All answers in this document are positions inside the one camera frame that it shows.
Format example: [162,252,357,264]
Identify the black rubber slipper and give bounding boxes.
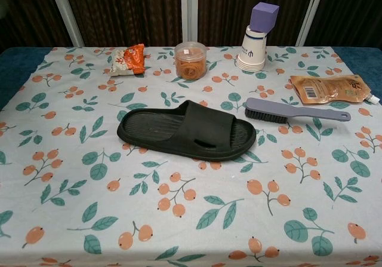
[116,100,257,161]

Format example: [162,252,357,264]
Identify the floral fruit print tablecloth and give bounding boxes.
[0,45,382,267]

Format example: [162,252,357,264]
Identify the orange white snack packet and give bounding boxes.
[106,43,146,77]

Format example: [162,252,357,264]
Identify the white paper cup stack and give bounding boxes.
[237,24,268,72]

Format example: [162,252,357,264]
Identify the dark brown partition panel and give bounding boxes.
[0,0,85,53]
[63,0,192,48]
[189,0,326,47]
[310,0,382,53]

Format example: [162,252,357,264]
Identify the brown spout pouch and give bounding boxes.
[289,74,380,105]

